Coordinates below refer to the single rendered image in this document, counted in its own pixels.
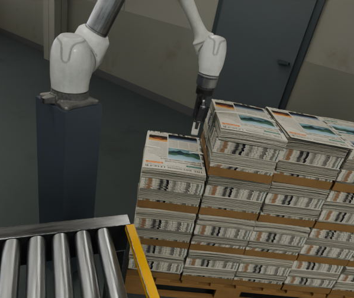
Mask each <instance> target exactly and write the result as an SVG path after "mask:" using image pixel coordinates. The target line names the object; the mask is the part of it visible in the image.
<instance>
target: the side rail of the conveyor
mask: <svg viewBox="0 0 354 298"><path fill-rule="evenodd" d="M129 224H130V221H129V219H128V216H127V215H116V216H105V217H99V218H88V219H77V220H71V221H60V222H49V223H38V224H31V225H20V226H9V227H3V228H0V260H1V251H2V244H3V243H4V242H5V241H6V240H9V239H18V240H20V241H21V243H22V246H21V264H20V265H27V242H28V240H29V239H30V238H32V237H34V236H41V237H44V238H45V239H46V262H47V261H52V237H53V236H54V235H56V234H59V233H64V234H66V235H68V237H69V247H70V257H71V258H74V257H76V253H75V243H74V235H75V234H76V233H77V232H79V231H88V232H89V233H90V236H91V242H92V248H93V252H94V254H99V253H98V247H97V244H96V238H95V233H96V231H97V230H99V229H101V228H108V229H109V230H110V231H111V235H112V240H113V243H114V246H115V251H121V250H126V249H127V243H128V238H127V234H126V231H125V225H129Z"/></svg>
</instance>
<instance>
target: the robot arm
mask: <svg viewBox="0 0 354 298"><path fill-rule="evenodd" d="M178 1H179V3H180V5H181V7H182V9H183V11H184V13H185V15H186V17H187V20H188V22H189V24H190V26H191V28H192V32H193V34H194V42H193V46H194V49H195V52H196V55H197V56H198V59H199V60H198V64H199V71H198V76H197V81H196V84H197V88H196V94H197V95H199V96H198V99H197V106H196V110H195V115H194V117H195V118H194V123H193V126H192V131H191V135H198V130H199V126H200V123H201V121H202V118H203V116H204V112H205V109H206V107H207V106H206V104H207V97H211V96H212V94H213V90H214V89H213V88H215V87H216V84H217V80H218V76H219V74H220V72H221V70H222V68H223V64H224V60H225V57H226V51H227V43H226V39H225V38H223V37H221V36H219V35H214V34H213V33H211V32H209V31H207V29H206V28H205V26H204V24H203V22H202V20H201V17H200V15H199V13H198V10H197V7H196V4H195V2H194V0H178ZM124 2H125V0H97V2H96V5H95V7H94V9H93V11H92V13H91V16H90V17H89V20H88V22H87V23H86V24H82V25H80V26H79V27H78V28H77V30H76V31H75V33H61V34H60V35H58V36H57V37H56V38H55V40H54V42H53V44H52V47H51V50H50V81H51V90H50V92H45V93H41V94H40V97H41V102H42V103H43V104H55V105H57V106H58V107H60V108H61V109H62V110H64V111H69V110H71V109H75V108H80V107H83V106H88V105H97V104H98V103H99V100H97V99H95V98H92V97H90V96H89V82H90V79H91V76H92V73H93V72H94V71H96V69H97V68H99V66H100V65H101V63H102V61H103V58H104V56H105V53H106V51H107V49H108V46H109V44H110V43H109V39H108V36H107V35H108V33H109V31H110V29H111V27H112V25H113V23H114V21H115V19H116V17H117V15H118V13H119V11H120V9H121V7H122V5H123V3H124Z"/></svg>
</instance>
